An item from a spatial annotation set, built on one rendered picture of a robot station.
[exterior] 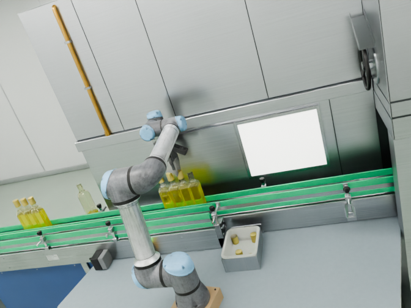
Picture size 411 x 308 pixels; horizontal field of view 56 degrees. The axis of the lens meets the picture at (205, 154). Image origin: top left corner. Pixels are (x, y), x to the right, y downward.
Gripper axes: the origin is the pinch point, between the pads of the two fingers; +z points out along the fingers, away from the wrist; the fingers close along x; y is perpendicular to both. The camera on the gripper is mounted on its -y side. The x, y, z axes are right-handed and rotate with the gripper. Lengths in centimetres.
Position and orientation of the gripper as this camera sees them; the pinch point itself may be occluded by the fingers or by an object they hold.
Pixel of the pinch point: (178, 172)
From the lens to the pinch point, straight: 206.6
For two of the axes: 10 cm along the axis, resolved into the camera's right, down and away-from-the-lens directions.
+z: 2.8, 8.8, 3.9
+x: -2.2, 4.5, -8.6
